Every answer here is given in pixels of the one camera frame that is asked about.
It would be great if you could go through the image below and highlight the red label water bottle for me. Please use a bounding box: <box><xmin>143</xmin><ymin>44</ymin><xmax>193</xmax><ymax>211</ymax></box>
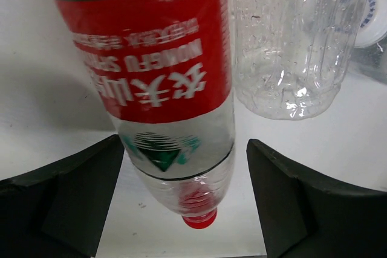
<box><xmin>54</xmin><ymin>0</ymin><xmax>235</xmax><ymax>229</ymax></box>

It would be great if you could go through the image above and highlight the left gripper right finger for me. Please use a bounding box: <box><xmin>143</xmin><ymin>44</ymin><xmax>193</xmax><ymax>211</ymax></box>
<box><xmin>246</xmin><ymin>140</ymin><xmax>386</xmax><ymax>257</ymax></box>

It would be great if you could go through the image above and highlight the clear unlabelled plastic bottle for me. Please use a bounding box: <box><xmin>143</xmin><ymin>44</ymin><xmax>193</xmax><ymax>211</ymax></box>
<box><xmin>232</xmin><ymin>0</ymin><xmax>366</xmax><ymax>120</ymax></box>

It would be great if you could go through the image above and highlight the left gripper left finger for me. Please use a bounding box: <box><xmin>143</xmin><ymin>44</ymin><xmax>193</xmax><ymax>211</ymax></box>
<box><xmin>1</xmin><ymin>135</ymin><xmax>124</xmax><ymax>257</ymax></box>

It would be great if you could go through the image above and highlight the green blue label bottle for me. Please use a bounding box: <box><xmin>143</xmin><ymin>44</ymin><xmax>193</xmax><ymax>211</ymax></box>
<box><xmin>350</xmin><ymin>0</ymin><xmax>386</xmax><ymax>84</ymax></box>

